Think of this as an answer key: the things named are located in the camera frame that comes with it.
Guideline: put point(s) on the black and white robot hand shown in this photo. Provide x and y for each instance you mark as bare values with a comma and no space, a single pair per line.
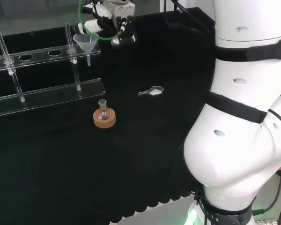
121,8

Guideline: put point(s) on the white post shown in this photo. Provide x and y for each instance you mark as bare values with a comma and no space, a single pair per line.
161,5

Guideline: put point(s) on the black cloth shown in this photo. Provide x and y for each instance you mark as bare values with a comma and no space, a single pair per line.
131,152

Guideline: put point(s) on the glass weighing funnel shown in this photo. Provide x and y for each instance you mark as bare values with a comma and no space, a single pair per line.
154,91

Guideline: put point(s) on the round-bottom glass flask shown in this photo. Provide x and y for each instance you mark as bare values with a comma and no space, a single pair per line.
103,113

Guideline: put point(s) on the clear plastic funnel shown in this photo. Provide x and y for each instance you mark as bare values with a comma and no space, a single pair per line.
86,45

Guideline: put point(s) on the clear funnel stand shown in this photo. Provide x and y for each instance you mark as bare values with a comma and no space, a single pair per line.
49,93

